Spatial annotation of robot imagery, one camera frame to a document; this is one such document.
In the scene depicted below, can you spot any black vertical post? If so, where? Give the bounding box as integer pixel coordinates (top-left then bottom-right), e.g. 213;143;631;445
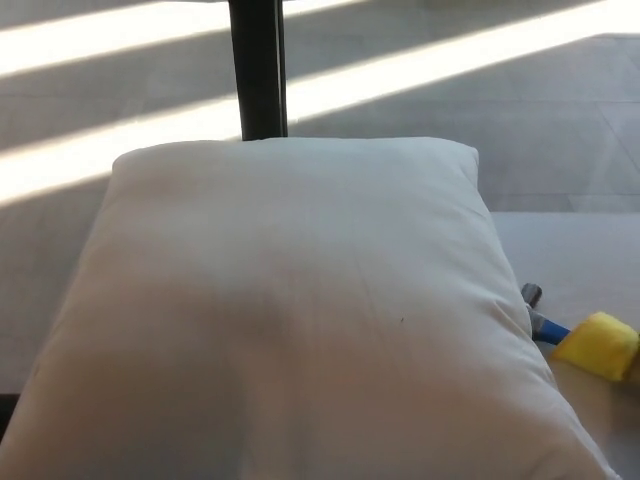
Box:
227;0;290;142

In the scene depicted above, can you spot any hammer with yellow handle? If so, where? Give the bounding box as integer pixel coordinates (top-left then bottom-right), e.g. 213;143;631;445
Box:
520;282;640;384

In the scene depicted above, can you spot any white pillow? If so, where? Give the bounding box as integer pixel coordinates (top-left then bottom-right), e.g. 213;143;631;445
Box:
0;135;621;480

